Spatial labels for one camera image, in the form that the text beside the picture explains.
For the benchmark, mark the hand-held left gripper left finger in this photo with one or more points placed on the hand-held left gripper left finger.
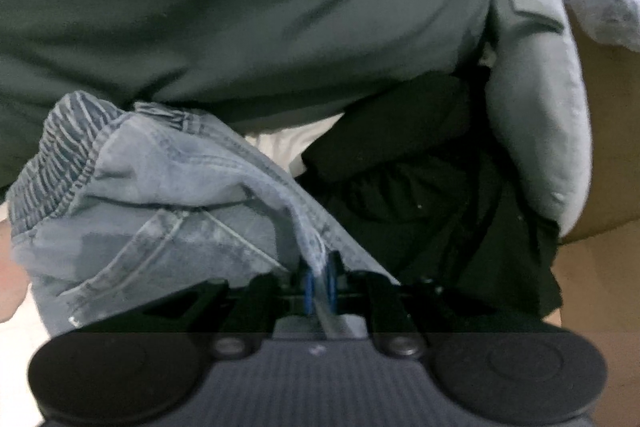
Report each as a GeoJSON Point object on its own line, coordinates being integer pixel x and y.
{"type": "Point", "coordinates": [309, 289]}

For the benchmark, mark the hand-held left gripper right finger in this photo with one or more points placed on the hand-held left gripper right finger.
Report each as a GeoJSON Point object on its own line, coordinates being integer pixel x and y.
{"type": "Point", "coordinates": [332, 289]}

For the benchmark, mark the blue denim pants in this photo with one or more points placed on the blue denim pants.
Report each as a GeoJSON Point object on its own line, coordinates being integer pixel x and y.
{"type": "Point", "coordinates": [175, 207]}

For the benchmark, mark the black garment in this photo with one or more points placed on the black garment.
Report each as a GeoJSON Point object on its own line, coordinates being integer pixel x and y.
{"type": "Point", "coordinates": [425, 187]}

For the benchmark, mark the cream bear print blanket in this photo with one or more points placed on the cream bear print blanket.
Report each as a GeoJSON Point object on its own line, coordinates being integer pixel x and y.
{"type": "Point", "coordinates": [280, 147]}

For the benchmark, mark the grey neck pillow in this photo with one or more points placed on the grey neck pillow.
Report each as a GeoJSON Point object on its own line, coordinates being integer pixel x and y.
{"type": "Point", "coordinates": [540, 107]}

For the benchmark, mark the flattened cardboard sheet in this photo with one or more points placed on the flattened cardboard sheet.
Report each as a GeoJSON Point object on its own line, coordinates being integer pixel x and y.
{"type": "Point", "coordinates": [610, 157]}

